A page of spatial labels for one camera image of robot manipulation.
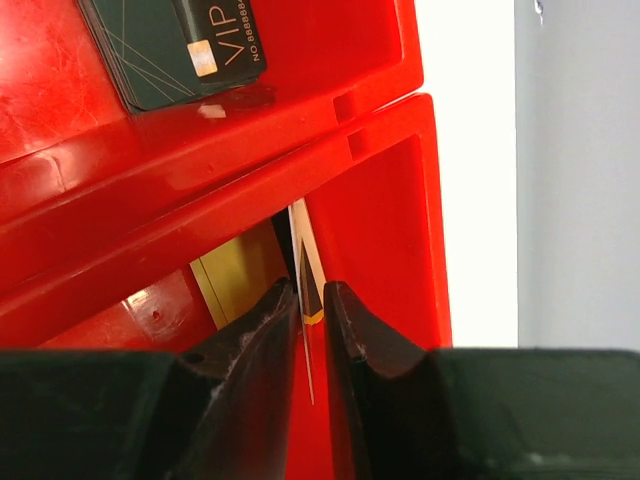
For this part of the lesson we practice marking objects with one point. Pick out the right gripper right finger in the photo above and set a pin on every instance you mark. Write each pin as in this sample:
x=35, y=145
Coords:
x=399, y=411

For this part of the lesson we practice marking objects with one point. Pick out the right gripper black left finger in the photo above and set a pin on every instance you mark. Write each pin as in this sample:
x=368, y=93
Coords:
x=218, y=411

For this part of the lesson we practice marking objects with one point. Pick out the gold card with stripe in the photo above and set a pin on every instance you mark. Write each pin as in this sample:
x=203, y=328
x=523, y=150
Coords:
x=235, y=275

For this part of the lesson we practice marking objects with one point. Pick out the black card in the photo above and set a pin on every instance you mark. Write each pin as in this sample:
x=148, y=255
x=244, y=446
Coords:
x=165, y=53

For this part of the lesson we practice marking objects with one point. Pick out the right red plastic bin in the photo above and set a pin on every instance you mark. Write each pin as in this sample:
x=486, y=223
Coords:
x=372, y=189

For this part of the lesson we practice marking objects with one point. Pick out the red plastic bin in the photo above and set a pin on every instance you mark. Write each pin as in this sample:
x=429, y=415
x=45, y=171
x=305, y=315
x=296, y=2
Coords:
x=69, y=146
x=372, y=189

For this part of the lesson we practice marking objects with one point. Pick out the middle red plastic bin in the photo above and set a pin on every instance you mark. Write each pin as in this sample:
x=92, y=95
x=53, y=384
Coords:
x=69, y=146

